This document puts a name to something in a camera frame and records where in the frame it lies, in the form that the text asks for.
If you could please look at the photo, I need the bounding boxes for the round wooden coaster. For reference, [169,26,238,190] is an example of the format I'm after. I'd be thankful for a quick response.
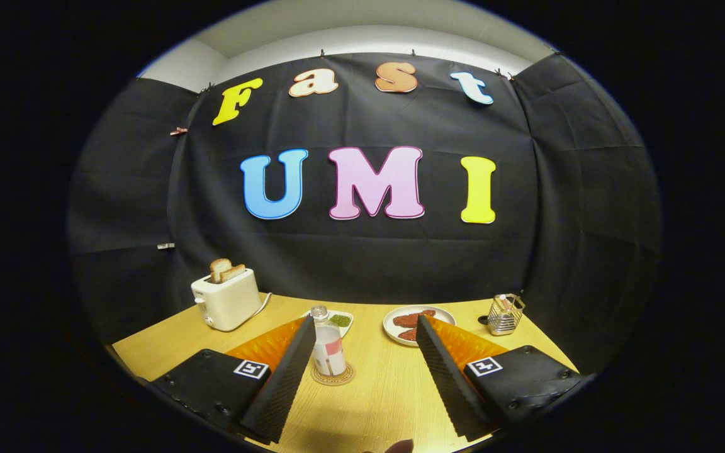
[311,362,356,386]

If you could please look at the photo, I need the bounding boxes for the white divided condiment dish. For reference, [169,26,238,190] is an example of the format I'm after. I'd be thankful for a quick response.
[303,309,354,338]

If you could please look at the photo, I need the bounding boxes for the cream toaster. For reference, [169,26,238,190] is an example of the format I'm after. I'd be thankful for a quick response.
[191,267,262,332]

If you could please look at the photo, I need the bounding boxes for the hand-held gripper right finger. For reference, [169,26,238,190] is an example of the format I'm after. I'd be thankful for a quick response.
[415,315,583,441]

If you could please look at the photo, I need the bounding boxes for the white round plate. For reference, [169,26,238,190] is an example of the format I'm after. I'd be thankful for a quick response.
[383,305,456,347]

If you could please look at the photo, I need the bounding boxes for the clear juice bottle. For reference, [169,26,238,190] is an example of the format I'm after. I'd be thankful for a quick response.
[310,305,347,378]

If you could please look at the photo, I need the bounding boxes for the metal wire holder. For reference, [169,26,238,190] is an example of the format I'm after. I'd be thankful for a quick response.
[487,293,525,336]

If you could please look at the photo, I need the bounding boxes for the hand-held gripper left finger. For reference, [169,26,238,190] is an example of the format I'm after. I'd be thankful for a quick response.
[152,316,317,444]

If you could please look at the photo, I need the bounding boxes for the black backdrop cloth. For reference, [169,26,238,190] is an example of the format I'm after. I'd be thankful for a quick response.
[67,52,662,375]

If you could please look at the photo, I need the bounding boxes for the wooden table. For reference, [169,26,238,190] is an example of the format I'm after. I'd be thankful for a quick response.
[113,293,580,453]

